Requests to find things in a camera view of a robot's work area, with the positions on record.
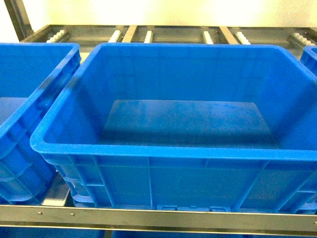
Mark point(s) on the blue plastic crate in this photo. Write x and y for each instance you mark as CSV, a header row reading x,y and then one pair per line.
x,y
186,127
309,58
32,75

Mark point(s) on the lower left blue crate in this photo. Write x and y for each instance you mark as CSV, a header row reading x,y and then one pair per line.
x,y
17,232

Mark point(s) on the steel roller shelf rack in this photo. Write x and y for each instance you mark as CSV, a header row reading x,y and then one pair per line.
x,y
271,13

